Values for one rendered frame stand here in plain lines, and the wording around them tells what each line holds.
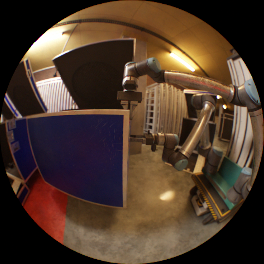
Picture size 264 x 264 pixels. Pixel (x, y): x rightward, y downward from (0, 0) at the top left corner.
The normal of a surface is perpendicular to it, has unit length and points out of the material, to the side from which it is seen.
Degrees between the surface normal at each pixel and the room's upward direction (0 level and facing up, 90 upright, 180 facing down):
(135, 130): 90
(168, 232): 0
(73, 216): 0
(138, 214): 0
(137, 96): 80
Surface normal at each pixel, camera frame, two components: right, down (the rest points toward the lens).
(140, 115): 0.37, 0.22
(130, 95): 0.00, 0.04
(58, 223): 0.05, -0.98
